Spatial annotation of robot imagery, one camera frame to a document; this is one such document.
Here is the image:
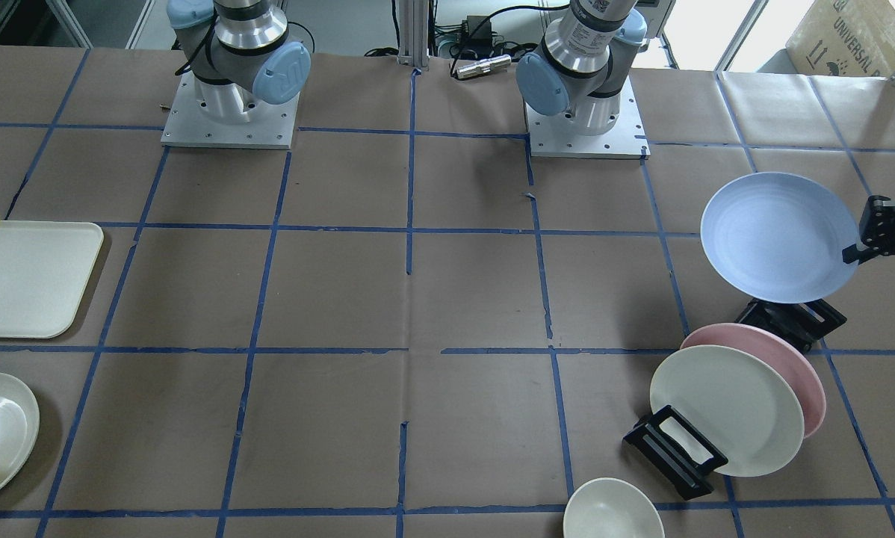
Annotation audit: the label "blue plate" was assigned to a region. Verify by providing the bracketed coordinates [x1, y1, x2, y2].
[700, 173, 858, 304]

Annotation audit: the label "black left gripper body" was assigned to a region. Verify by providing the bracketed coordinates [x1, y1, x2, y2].
[858, 195, 895, 262]

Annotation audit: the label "white rectangular tray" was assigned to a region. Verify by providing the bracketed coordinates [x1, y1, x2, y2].
[0, 220, 104, 339]

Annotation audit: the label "pink plate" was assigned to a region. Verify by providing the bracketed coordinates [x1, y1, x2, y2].
[679, 323, 827, 437]

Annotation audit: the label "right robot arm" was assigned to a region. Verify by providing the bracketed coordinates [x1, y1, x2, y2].
[0, 1, 312, 229]

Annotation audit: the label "cream round plate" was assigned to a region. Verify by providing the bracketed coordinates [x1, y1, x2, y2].
[0, 372, 40, 490]

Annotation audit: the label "black dish rack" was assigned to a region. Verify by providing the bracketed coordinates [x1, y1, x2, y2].
[624, 299, 846, 500]

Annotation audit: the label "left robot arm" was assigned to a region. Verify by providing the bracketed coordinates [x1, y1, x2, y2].
[516, 1, 895, 263]

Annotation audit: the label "silver metal cylinder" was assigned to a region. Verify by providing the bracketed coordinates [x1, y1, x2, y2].
[451, 54, 512, 81]

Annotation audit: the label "cream bowl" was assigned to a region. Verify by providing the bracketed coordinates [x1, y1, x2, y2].
[563, 477, 666, 537]

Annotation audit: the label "white plate in rack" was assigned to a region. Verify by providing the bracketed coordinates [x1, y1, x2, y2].
[649, 345, 804, 477]

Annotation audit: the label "cardboard box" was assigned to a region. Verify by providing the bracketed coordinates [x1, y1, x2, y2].
[785, 1, 895, 76]

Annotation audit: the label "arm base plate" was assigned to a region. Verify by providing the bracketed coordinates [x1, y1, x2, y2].
[524, 79, 651, 159]
[161, 72, 300, 150]

